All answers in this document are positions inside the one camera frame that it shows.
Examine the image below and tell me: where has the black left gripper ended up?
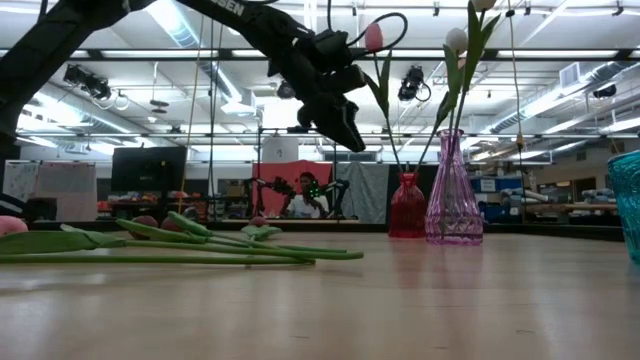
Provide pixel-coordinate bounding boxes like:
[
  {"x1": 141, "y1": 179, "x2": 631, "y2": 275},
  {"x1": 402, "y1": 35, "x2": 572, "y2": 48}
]
[{"x1": 287, "y1": 47, "x2": 368, "y2": 154}]

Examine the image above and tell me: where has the pink artificial tulip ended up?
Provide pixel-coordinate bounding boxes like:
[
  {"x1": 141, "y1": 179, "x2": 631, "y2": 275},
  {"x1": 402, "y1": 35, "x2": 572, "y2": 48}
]
[
  {"x1": 360, "y1": 22, "x2": 405, "y2": 175},
  {"x1": 0, "y1": 215, "x2": 366, "y2": 261}
]

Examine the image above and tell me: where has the teal glass vase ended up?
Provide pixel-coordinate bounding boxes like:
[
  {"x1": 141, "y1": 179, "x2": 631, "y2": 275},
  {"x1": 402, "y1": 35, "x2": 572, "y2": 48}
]
[{"x1": 607, "y1": 151, "x2": 640, "y2": 266}]

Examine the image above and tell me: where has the red glass vase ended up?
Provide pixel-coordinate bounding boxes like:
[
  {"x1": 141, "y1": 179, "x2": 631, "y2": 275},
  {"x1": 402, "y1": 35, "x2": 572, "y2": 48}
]
[{"x1": 388, "y1": 172, "x2": 428, "y2": 239}]

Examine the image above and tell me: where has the purple glass vase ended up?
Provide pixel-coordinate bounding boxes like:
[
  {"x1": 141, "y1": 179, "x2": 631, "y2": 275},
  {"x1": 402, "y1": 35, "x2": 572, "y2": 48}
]
[{"x1": 424, "y1": 128, "x2": 484, "y2": 246}]

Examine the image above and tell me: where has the red hanging cloth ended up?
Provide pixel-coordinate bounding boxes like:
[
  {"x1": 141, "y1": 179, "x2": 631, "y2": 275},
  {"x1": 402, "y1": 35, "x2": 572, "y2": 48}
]
[{"x1": 251, "y1": 160, "x2": 334, "y2": 217}]

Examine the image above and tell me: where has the grey hanging cloth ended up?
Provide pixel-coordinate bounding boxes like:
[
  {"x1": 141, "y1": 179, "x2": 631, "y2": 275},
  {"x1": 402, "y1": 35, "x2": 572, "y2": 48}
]
[{"x1": 334, "y1": 162, "x2": 391, "y2": 225}]

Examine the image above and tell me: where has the person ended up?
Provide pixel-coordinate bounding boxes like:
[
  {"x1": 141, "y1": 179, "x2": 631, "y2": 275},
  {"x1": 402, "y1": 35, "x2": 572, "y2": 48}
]
[{"x1": 284, "y1": 171, "x2": 331, "y2": 220}]

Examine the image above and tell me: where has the black computer monitor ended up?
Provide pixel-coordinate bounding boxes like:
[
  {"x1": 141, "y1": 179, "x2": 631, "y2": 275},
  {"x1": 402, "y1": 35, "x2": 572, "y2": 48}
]
[{"x1": 110, "y1": 145, "x2": 189, "y2": 194}]

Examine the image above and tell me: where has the blue storage bin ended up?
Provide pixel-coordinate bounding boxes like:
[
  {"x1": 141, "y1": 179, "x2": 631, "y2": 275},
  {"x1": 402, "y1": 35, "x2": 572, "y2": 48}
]
[{"x1": 469, "y1": 175, "x2": 524, "y2": 195}]

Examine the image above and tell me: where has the blue grey cloth roll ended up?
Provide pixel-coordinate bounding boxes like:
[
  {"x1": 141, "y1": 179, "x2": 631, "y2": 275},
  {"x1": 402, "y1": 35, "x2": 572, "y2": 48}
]
[
  {"x1": 581, "y1": 188, "x2": 618, "y2": 205},
  {"x1": 499, "y1": 187, "x2": 550, "y2": 204}
]

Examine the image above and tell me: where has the black overhead spotlight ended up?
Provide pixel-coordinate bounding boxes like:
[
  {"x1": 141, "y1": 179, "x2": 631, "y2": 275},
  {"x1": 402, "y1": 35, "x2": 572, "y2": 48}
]
[{"x1": 62, "y1": 63, "x2": 114, "y2": 101}]

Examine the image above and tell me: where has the white air vent grille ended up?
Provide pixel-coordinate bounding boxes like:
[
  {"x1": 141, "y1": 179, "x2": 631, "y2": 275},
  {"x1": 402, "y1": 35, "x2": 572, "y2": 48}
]
[{"x1": 558, "y1": 62, "x2": 584, "y2": 90}]

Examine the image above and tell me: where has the pale pink partition panel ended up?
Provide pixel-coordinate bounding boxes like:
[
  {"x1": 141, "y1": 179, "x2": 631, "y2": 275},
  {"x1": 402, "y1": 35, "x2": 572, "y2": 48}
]
[{"x1": 35, "y1": 162, "x2": 98, "y2": 221}]

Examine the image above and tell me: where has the wooden background table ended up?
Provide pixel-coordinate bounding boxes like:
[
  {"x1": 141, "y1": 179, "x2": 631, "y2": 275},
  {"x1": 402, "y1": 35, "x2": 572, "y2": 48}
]
[{"x1": 524, "y1": 202, "x2": 619, "y2": 212}]

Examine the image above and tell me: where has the black box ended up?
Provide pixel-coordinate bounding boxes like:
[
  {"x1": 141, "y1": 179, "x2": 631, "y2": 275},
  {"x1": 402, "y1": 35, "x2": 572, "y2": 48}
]
[{"x1": 24, "y1": 197, "x2": 58, "y2": 224}]

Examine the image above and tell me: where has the white hanging cloth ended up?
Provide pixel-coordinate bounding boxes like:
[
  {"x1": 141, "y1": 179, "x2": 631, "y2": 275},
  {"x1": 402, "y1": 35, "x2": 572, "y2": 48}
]
[{"x1": 2, "y1": 160, "x2": 40, "y2": 204}]

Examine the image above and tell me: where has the black metal frame stand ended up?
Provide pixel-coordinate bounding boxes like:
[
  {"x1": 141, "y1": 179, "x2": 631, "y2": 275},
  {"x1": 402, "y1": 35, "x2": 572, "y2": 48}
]
[{"x1": 256, "y1": 125, "x2": 339, "y2": 222}]

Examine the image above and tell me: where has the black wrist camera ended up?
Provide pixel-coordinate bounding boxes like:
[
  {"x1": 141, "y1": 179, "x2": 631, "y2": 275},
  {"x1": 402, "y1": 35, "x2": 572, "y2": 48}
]
[{"x1": 308, "y1": 28, "x2": 354, "y2": 69}]

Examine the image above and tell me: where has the black overhead camera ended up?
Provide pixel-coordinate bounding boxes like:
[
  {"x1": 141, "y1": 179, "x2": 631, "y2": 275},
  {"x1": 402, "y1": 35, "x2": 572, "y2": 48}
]
[{"x1": 397, "y1": 64, "x2": 432, "y2": 104}]

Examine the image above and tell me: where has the black hanging cable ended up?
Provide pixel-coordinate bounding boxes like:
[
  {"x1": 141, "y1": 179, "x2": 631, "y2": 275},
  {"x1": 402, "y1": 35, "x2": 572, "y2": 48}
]
[{"x1": 206, "y1": 14, "x2": 224, "y2": 204}]

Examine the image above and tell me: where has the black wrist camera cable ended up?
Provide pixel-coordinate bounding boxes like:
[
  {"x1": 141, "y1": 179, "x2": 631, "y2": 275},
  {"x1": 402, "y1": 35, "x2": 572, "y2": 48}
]
[{"x1": 327, "y1": 0, "x2": 410, "y2": 53}]

